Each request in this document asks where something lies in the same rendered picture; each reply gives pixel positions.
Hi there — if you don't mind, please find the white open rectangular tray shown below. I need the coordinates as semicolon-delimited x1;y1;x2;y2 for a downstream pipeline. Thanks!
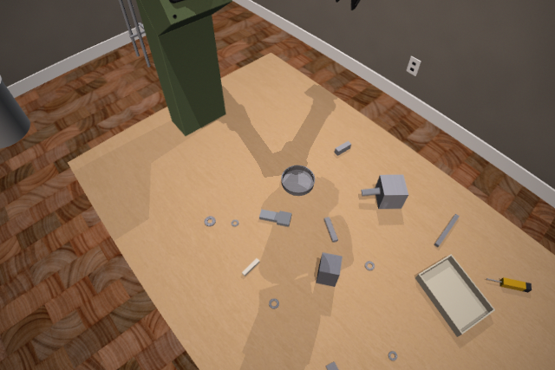
415;254;495;337

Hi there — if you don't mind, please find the cream flat bar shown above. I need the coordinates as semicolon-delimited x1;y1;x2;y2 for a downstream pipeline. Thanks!
242;258;260;276

